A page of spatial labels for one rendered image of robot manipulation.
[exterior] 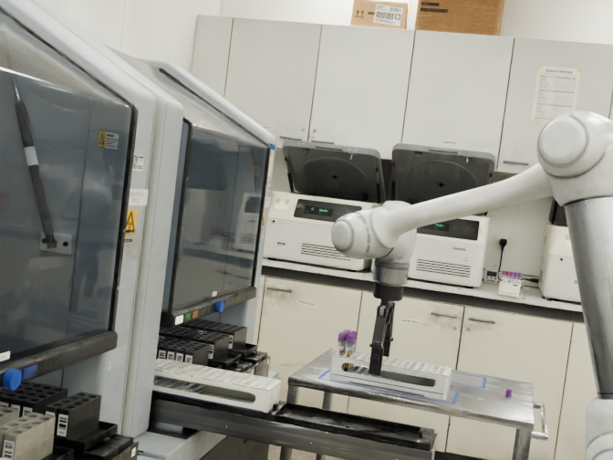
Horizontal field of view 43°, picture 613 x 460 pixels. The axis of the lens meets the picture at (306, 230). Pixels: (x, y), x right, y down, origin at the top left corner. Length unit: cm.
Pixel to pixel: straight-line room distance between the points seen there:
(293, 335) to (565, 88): 188
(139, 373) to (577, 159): 95
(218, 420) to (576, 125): 93
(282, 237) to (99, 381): 265
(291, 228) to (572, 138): 267
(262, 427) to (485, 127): 282
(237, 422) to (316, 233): 241
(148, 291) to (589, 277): 86
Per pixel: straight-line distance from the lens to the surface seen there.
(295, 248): 406
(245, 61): 450
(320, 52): 439
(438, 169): 421
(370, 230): 182
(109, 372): 153
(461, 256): 394
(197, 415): 173
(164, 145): 161
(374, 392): 197
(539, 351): 398
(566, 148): 154
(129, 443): 147
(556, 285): 395
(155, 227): 161
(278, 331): 411
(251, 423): 170
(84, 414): 145
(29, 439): 131
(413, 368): 201
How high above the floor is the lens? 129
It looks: 3 degrees down
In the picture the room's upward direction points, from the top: 7 degrees clockwise
